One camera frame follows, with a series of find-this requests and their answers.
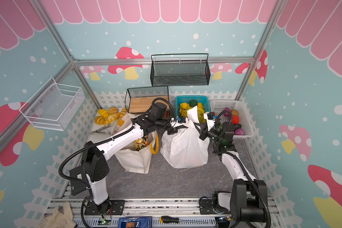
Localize gold black snack bag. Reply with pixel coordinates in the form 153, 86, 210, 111
135, 135, 149, 151

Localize white plastic grocery bag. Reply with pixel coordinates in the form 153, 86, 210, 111
161, 106, 210, 169

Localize white canvas tote bag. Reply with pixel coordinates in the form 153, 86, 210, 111
111, 112, 160, 174

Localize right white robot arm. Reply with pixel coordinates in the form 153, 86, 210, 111
199, 110, 272, 228

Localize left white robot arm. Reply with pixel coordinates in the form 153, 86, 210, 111
59, 97, 187, 206

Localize purple onion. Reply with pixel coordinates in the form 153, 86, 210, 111
234, 128, 246, 135

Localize red tomato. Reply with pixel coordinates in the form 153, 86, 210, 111
232, 115, 240, 124

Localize brown potato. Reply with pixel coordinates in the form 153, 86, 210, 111
231, 109, 239, 116

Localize white plastic vegetable basket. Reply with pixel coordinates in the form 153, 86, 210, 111
210, 99, 255, 140

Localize yellow lemon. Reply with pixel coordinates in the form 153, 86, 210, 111
180, 103, 189, 110

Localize green avocado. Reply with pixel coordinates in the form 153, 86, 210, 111
189, 99, 198, 107

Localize teal plastic fruit basket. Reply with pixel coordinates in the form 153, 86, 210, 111
176, 95, 211, 123

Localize striped bread roll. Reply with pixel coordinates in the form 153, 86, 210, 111
98, 109, 109, 119

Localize metal tongs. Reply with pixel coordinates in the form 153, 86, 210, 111
90, 125, 112, 135

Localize blue electronics box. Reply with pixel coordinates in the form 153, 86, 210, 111
118, 217, 153, 228

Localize beige cloth rag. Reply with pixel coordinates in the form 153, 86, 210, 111
38, 202, 77, 228

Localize black wire snack shelf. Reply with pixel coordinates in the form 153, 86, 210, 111
124, 86, 169, 114

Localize black mesh wall basket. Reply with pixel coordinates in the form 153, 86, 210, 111
150, 53, 211, 87

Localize black handled screwdriver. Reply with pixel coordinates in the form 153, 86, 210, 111
159, 216, 207, 224

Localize white wire wall basket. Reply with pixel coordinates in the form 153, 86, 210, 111
19, 78, 85, 131

